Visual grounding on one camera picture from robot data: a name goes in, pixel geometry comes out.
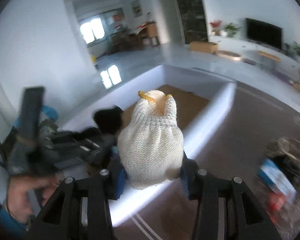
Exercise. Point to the green plants right of television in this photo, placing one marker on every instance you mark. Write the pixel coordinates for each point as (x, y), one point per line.
(292, 50)

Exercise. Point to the green potted plant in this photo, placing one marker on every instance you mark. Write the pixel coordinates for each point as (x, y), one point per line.
(232, 29)

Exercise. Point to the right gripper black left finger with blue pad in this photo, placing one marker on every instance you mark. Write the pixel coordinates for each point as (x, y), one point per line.
(79, 209)

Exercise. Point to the person's left hand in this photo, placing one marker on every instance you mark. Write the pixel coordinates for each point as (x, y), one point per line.
(17, 200)

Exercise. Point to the black flat screen television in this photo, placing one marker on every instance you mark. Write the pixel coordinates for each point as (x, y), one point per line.
(264, 33)

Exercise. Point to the small wooden bench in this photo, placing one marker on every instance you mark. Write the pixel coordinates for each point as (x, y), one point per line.
(268, 60)

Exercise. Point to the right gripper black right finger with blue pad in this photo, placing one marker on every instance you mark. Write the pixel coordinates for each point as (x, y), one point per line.
(244, 216)

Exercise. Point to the red flower pot plant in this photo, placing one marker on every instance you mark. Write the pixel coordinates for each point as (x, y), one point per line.
(215, 27)

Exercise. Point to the white open cardboard box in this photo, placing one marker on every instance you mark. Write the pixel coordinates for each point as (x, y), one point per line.
(203, 101)

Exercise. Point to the rhinestone bow hair clip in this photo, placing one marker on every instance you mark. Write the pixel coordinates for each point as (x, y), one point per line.
(285, 154)

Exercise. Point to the round wooden floor board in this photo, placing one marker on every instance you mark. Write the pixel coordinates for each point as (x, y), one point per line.
(229, 55)

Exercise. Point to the white knitted pouch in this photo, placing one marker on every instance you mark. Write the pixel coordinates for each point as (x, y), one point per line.
(151, 147)

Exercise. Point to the blue white nail cream box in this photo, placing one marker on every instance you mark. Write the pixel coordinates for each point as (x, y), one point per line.
(276, 180)

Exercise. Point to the dark tall display cabinet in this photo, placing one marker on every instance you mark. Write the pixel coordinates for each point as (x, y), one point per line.
(193, 20)

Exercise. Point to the brown cardboard box on floor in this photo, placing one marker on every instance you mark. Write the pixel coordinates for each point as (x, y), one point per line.
(203, 47)

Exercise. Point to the white low tv cabinet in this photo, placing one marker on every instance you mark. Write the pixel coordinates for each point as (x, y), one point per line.
(250, 50)

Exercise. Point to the wooden dining table far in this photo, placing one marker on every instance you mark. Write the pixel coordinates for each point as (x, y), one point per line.
(146, 31)

